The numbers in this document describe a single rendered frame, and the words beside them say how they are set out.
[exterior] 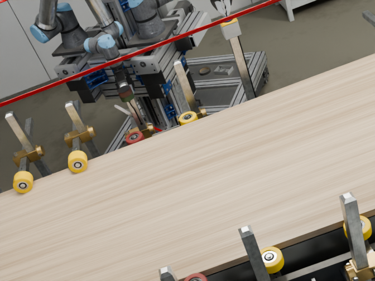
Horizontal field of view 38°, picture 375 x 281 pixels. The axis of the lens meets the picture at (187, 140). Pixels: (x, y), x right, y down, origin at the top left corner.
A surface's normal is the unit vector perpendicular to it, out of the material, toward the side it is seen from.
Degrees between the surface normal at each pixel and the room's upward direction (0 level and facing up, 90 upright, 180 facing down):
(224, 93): 0
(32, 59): 90
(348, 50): 0
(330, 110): 0
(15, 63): 90
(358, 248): 90
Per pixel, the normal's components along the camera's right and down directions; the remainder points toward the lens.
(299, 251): 0.17, 0.55
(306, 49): -0.31, -0.76
